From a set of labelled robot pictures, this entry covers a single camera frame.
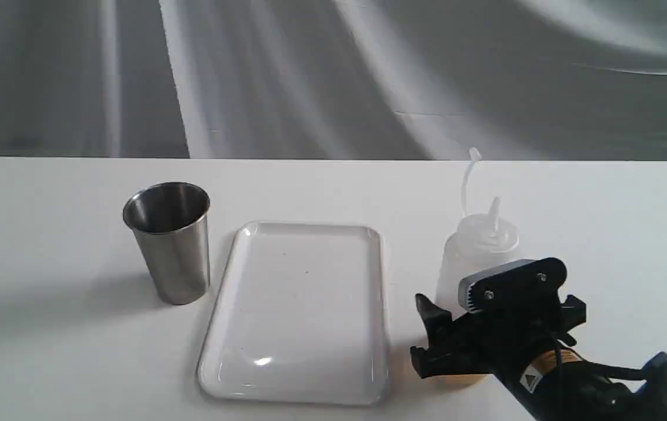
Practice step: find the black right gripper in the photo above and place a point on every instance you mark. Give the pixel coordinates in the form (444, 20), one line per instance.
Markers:
(520, 345)

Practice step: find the translucent squeeze bottle amber liquid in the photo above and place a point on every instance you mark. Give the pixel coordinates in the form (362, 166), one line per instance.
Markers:
(482, 240)

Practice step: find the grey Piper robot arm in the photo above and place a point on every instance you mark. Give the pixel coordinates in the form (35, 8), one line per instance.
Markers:
(595, 391)

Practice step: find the stainless steel cup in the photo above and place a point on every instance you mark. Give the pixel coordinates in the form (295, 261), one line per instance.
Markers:
(170, 224)

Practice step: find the white plastic tray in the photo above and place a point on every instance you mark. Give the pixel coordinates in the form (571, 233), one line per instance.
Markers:
(300, 317)

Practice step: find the grey backdrop cloth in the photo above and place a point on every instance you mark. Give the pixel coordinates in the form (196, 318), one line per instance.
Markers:
(340, 80)

